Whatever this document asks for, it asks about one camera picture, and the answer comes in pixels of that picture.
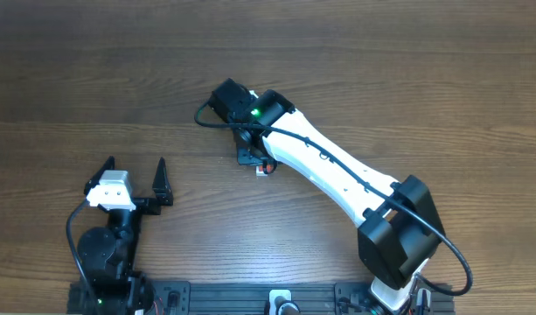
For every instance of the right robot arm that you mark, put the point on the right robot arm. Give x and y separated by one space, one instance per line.
333 170

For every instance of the mounting rail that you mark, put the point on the mounting rail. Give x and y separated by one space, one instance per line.
250 298

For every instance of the orange cube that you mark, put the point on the orange cube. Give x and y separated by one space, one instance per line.
270 166

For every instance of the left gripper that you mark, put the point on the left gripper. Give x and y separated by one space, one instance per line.
153 205

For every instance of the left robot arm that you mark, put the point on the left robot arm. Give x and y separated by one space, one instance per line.
105 251

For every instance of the white cube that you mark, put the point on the white cube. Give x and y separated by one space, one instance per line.
261 171

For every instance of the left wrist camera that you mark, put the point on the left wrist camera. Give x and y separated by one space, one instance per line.
112 191

